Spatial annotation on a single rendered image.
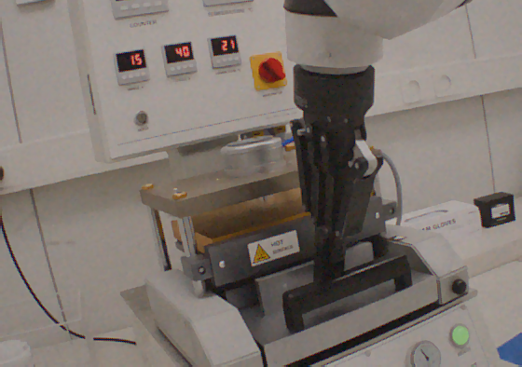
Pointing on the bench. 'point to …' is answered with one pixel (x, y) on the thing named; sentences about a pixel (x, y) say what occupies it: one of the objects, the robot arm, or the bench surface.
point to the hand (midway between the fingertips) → (329, 254)
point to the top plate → (231, 179)
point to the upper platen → (243, 218)
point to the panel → (378, 352)
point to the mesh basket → (66, 333)
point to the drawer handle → (344, 286)
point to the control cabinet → (182, 66)
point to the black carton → (496, 209)
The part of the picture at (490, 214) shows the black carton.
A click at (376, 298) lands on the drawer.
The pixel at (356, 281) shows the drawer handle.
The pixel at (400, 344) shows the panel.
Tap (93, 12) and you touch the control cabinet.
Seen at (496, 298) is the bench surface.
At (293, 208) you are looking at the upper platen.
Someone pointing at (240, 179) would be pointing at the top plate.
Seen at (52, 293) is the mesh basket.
